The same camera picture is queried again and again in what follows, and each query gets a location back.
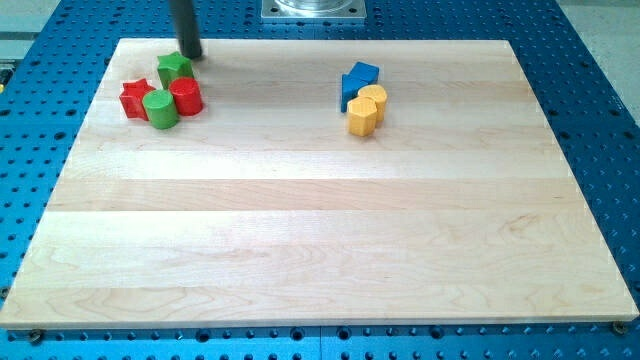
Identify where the green cylinder block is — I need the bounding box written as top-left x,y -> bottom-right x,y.
142,89 -> 179,130

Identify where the light wooden board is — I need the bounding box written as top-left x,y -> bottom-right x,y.
1,38 -> 638,330

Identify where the left front board screw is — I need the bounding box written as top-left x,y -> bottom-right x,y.
27,329 -> 44,344

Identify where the green star block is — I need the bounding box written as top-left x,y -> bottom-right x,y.
157,52 -> 194,89

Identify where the board screw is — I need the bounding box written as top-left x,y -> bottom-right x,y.
27,329 -> 44,344
611,321 -> 628,336

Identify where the yellow hexagon block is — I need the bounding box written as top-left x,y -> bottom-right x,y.
347,97 -> 377,137

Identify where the blue cube block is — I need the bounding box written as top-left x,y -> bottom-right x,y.
349,61 -> 380,85

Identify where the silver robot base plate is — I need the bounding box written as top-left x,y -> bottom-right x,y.
261,0 -> 366,21

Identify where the red cylinder block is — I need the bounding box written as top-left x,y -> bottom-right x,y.
169,77 -> 204,116

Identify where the red star block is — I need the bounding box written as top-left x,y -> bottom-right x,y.
119,78 -> 155,121

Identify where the blue triangle block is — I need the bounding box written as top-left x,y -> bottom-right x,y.
340,74 -> 367,113

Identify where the yellow heart block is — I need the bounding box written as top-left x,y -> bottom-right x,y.
358,84 -> 388,124

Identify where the right front board screw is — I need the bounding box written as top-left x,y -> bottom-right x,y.
611,321 -> 628,336

